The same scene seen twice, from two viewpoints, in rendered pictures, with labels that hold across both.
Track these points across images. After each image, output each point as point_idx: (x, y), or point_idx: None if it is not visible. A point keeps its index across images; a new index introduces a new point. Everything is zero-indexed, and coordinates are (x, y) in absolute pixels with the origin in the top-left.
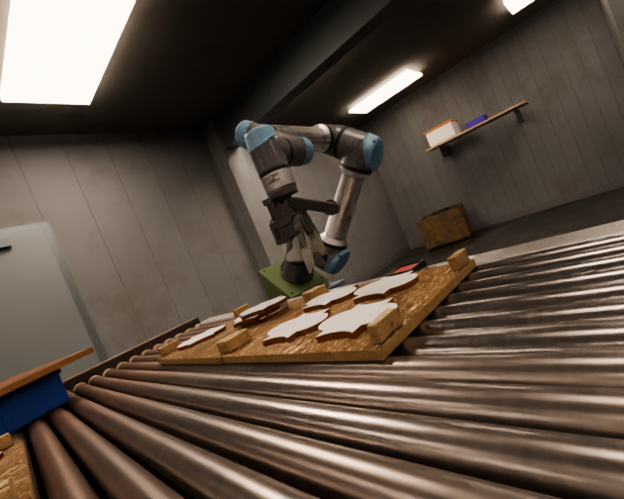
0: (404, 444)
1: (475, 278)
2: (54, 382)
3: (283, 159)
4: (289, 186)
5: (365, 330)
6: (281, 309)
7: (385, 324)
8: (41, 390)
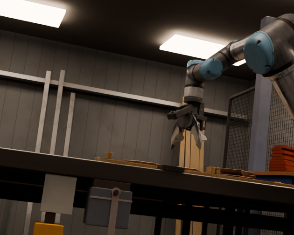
0: None
1: None
2: (288, 183)
3: (186, 82)
4: (184, 98)
5: None
6: (220, 174)
7: (94, 159)
8: (282, 183)
